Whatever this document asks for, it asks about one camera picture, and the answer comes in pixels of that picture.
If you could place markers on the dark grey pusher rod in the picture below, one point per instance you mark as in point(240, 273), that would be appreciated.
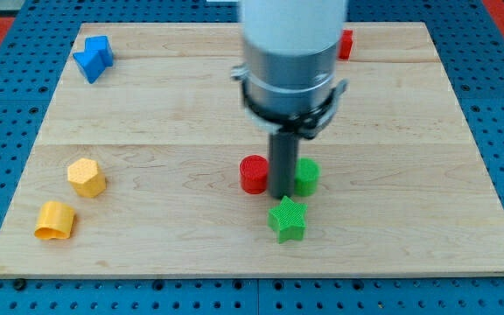
point(283, 156)

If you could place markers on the red cylinder block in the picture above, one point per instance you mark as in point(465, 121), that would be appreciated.
point(254, 174)

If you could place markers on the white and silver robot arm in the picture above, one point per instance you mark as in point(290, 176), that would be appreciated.
point(288, 85)

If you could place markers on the green star block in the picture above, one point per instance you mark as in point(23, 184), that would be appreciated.
point(288, 220)

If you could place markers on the red star block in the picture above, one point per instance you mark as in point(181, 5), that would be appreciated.
point(346, 44)

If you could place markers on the green cylinder block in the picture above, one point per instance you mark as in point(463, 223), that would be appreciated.
point(306, 177)

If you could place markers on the wooden board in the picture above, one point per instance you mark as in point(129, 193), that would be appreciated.
point(403, 190)

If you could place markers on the yellow hexagon block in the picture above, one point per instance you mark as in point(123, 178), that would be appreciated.
point(86, 177)

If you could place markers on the blue angular block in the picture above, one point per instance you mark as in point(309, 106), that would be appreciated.
point(96, 57)

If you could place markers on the yellow heart block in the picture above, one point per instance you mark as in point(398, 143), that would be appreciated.
point(55, 221)

